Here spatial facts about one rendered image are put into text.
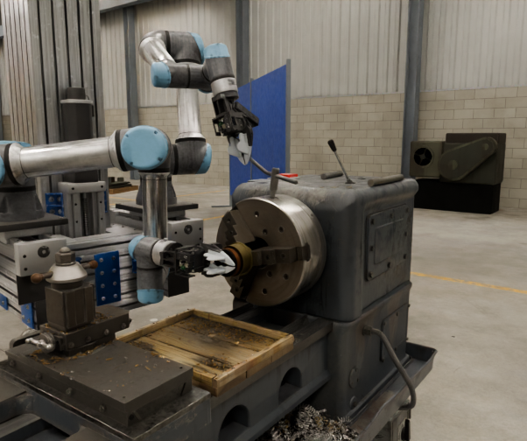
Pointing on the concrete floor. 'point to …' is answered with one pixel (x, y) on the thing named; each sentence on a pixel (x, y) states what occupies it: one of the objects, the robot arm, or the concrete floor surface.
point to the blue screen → (268, 94)
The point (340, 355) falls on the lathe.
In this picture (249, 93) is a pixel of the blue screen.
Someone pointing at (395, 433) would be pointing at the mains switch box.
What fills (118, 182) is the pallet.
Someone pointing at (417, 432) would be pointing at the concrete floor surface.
